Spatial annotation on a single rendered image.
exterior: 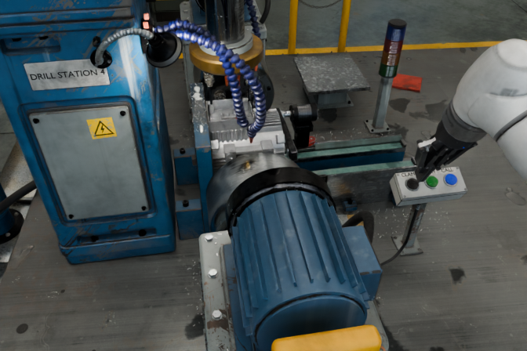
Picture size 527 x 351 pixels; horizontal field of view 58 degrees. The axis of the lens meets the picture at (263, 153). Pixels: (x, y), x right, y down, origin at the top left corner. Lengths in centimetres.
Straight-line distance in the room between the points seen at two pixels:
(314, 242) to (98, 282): 82
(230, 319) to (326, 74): 127
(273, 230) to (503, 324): 82
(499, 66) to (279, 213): 41
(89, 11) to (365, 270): 65
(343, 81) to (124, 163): 100
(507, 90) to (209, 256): 58
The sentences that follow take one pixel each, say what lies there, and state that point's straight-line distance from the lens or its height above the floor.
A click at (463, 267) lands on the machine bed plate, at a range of 145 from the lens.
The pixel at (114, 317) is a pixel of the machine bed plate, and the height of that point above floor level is 80.
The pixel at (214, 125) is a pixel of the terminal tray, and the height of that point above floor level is 113.
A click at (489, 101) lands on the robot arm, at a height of 145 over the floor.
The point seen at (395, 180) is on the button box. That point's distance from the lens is 123.
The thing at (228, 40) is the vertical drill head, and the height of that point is 137.
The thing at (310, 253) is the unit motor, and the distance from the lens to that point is 66.
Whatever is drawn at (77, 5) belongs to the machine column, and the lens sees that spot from 96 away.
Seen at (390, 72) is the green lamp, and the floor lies 105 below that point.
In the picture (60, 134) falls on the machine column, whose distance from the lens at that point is 111.
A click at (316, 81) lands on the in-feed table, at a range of 185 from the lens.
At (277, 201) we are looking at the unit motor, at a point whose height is 135.
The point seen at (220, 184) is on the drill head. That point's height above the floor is 113.
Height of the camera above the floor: 187
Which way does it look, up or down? 40 degrees down
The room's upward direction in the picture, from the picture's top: 1 degrees clockwise
